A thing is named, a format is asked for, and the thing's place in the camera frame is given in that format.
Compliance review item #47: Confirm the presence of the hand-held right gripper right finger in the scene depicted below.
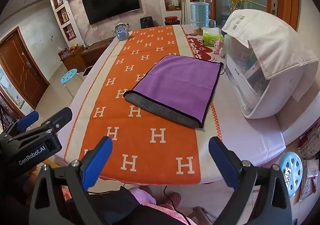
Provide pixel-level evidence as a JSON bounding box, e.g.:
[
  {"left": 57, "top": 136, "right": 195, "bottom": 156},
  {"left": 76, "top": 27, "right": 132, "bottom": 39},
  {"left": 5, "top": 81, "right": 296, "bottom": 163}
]
[{"left": 209, "top": 136, "right": 293, "bottom": 225}]

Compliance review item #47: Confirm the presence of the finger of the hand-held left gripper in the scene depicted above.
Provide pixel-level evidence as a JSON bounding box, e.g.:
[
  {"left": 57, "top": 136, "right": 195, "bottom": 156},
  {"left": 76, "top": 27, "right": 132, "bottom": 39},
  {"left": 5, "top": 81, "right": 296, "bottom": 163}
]
[
  {"left": 0, "top": 111, "right": 40, "bottom": 141},
  {"left": 40, "top": 107, "right": 73, "bottom": 136}
]

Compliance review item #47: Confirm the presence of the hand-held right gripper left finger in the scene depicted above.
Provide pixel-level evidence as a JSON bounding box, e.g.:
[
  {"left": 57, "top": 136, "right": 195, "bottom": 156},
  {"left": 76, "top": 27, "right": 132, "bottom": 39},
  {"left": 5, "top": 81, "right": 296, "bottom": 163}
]
[{"left": 29, "top": 136, "right": 113, "bottom": 225}]

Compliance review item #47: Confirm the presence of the purple towel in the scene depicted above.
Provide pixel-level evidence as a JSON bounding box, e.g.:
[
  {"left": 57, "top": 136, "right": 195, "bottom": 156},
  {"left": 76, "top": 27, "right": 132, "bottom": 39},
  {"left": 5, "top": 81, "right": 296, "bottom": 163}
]
[{"left": 124, "top": 55, "right": 224, "bottom": 129}]

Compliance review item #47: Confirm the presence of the lavender table cover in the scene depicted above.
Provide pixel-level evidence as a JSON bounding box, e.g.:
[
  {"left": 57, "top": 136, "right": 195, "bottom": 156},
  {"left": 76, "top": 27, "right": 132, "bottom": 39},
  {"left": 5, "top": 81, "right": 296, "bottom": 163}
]
[{"left": 54, "top": 24, "right": 287, "bottom": 187}]

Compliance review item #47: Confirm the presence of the blue plastic stool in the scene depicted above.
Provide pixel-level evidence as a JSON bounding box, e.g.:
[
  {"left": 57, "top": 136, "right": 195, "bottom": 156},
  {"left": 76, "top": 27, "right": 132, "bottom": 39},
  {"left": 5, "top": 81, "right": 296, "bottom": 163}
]
[
  {"left": 278, "top": 151, "right": 303, "bottom": 200},
  {"left": 60, "top": 68, "right": 79, "bottom": 98}
]

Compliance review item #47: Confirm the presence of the orange letter-print blanket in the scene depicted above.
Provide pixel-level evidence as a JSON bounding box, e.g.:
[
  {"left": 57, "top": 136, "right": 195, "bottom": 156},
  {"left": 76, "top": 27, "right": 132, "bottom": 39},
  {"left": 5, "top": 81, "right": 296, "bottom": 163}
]
[{"left": 63, "top": 25, "right": 223, "bottom": 186}]

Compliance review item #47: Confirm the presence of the brown wooden door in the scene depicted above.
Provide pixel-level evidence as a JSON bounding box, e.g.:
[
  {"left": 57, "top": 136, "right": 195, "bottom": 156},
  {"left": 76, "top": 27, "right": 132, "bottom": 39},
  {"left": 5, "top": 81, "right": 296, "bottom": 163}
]
[{"left": 0, "top": 26, "right": 51, "bottom": 118}]

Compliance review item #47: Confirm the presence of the pink gift box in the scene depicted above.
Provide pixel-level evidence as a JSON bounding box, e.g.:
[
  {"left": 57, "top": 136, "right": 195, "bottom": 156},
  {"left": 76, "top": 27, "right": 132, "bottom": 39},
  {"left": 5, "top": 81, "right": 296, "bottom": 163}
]
[{"left": 58, "top": 48, "right": 71, "bottom": 60}]

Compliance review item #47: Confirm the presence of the wooden television cabinet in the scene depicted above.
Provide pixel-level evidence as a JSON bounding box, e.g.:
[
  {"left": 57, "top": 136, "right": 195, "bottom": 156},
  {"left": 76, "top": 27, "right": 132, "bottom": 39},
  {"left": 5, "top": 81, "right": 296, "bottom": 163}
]
[{"left": 60, "top": 42, "right": 111, "bottom": 72}]

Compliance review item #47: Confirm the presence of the pink garment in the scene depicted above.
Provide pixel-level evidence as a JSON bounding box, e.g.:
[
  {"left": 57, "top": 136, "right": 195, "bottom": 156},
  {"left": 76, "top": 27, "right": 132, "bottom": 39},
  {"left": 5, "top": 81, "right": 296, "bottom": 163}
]
[{"left": 129, "top": 185, "right": 196, "bottom": 225}]

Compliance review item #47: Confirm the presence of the white dome appliance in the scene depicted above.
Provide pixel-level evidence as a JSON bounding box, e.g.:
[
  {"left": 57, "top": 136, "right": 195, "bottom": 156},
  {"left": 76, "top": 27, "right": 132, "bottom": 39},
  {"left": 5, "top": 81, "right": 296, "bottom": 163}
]
[{"left": 224, "top": 32, "right": 320, "bottom": 119}]

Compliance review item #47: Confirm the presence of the pink plush toy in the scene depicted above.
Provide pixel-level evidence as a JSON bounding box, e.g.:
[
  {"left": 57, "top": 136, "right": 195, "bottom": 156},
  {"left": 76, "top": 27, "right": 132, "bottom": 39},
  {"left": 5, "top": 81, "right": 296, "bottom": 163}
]
[{"left": 214, "top": 39, "right": 226, "bottom": 55}]

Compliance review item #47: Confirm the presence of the red white printed cloth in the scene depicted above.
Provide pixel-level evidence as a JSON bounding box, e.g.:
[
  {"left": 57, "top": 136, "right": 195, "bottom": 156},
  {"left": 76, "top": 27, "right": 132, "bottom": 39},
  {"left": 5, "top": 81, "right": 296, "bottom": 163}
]
[{"left": 185, "top": 32, "right": 227, "bottom": 59}]

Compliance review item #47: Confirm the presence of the green tissue pack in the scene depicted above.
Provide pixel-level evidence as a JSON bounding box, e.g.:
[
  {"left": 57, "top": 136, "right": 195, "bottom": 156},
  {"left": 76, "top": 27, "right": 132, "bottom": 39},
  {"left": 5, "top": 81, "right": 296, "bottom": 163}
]
[{"left": 202, "top": 28, "right": 224, "bottom": 47}]

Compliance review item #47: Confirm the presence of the black flat television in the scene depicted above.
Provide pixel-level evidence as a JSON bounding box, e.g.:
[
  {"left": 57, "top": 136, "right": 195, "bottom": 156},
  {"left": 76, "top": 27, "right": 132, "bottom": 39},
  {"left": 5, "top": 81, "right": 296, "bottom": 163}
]
[{"left": 82, "top": 0, "right": 141, "bottom": 25}]

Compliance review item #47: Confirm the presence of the black space heater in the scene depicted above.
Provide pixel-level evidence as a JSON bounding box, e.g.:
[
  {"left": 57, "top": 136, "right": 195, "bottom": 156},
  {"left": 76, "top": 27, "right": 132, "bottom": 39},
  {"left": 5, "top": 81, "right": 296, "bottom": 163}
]
[{"left": 139, "top": 16, "right": 154, "bottom": 30}]

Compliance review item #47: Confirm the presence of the white cloth cover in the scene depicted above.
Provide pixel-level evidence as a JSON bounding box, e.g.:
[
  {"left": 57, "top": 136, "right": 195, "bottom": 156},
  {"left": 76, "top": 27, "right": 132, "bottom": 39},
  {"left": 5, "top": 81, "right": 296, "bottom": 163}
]
[{"left": 221, "top": 10, "right": 316, "bottom": 102}]

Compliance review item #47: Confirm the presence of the red lidded container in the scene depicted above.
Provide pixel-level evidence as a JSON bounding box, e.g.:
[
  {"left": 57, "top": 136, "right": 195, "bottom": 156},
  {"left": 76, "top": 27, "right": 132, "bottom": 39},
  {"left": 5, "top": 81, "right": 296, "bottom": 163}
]
[{"left": 164, "top": 16, "right": 181, "bottom": 26}]

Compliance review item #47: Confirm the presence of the blue cylinder table lamp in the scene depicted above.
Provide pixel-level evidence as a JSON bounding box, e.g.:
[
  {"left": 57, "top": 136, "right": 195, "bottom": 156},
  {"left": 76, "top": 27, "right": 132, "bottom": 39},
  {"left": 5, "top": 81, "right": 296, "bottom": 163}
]
[{"left": 189, "top": 1, "right": 210, "bottom": 34}]

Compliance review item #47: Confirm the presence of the black cable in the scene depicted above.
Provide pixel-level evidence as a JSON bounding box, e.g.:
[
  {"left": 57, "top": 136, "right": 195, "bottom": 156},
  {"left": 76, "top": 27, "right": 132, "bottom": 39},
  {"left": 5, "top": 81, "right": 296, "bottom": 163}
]
[{"left": 119, "top": 184, "right": 191, "bottom": 225}]

